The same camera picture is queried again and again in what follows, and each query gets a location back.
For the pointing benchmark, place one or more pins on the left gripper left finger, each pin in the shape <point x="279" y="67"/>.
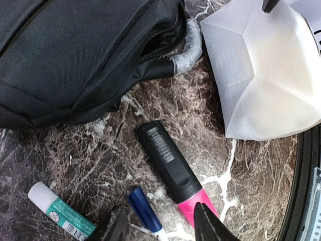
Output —
<point x="112" y="228"/>

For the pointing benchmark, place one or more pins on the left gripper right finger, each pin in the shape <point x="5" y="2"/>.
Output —
<point x="208" y="227"/>

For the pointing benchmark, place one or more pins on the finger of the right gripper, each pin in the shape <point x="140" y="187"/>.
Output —
<point x="268" y="5"/>

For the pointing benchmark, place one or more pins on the white cloth pouch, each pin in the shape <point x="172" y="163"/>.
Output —
<point x="267" y="69"/>

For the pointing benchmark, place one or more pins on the white glue stick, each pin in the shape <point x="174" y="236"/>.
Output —
<point x="60" y="212"/>

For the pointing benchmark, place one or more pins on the black student bag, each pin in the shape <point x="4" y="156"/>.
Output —
<point x="70" y="62"/>

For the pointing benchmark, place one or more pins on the white pen blue cap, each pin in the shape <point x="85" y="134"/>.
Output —
<point x="146" y="214"/>

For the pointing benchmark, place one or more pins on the white slotted cable duct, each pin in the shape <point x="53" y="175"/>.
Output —
<point x="312" y="224"/>

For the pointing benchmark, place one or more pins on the black front rail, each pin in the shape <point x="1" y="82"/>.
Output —
<point x="307" y="160"/>

